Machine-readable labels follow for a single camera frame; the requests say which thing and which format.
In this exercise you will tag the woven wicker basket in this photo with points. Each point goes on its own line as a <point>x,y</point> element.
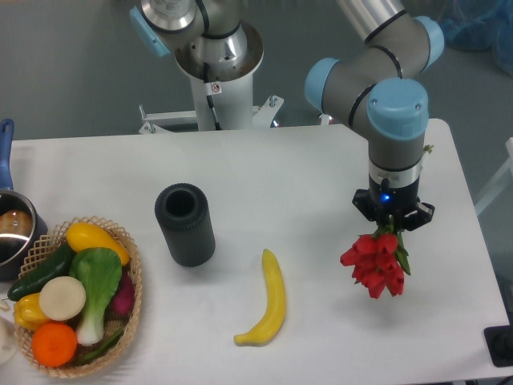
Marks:
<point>41,250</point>

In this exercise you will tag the purple sweet potato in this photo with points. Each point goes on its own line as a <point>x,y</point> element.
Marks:
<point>124,298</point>

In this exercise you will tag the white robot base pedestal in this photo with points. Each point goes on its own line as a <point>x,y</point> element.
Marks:
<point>220,72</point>

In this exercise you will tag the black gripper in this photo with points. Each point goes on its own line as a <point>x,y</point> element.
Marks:
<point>399,207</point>

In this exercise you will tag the blue handled saucepan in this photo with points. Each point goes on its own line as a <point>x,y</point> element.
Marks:
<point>21,225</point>

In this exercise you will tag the green chili pepper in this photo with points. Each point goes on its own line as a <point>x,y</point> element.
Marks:
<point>100,350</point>

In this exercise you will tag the yellow banana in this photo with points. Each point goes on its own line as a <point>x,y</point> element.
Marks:
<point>267,328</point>

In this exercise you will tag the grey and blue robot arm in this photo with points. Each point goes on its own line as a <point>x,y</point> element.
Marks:
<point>376,95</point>

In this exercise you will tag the yellow bell pepper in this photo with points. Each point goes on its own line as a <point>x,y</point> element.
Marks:
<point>28,313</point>

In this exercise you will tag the green bok choy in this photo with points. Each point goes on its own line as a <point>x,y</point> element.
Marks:
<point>99,270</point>

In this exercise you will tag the red tulip flower bouquet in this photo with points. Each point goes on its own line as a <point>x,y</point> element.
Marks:
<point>380,259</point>

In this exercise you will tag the small garlic clove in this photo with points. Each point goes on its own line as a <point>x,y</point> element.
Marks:
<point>4,305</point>

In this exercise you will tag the orange fruit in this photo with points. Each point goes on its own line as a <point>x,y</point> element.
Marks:
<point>54,344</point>

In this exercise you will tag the round white radish slice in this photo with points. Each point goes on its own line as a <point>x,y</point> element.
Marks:
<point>62,298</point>

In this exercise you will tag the black device at edge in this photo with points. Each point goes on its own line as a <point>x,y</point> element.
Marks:
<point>499,344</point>

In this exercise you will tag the yellow squash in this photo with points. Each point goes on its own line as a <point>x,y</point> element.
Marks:
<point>82,235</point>

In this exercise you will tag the green cucumber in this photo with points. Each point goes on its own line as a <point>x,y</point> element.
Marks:
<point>56,265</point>

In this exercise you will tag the dark grey ribbed vase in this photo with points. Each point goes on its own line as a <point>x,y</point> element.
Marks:
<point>183,215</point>

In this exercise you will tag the blue plastic bag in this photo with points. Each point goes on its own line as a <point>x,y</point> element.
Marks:
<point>480,26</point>

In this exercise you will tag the white frame at right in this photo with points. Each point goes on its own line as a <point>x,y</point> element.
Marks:
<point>496,184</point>

